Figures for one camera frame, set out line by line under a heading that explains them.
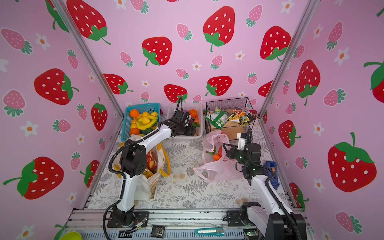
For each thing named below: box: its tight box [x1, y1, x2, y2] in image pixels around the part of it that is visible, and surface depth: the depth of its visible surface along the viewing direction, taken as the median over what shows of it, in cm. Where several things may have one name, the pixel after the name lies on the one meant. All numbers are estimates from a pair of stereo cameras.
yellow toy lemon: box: [142, 116, 151, 125], surface depth 109 cm
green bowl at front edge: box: [59, 231, 82, 240], surface depth 68 cm
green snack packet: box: [205, 106, 230, 130], surface depth 95 cm
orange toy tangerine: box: [130, 109, 140, 118], surface depth 113 cm
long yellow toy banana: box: [136, 116, 159, 130], surface depth 107 cm
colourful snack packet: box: [227, 107, 257, 127], surface depth 91 cm
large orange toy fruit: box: [130, 127, 141, 136], surface depth 108 cm
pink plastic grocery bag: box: [192, 130, 245, 183], surface depth 79 cm
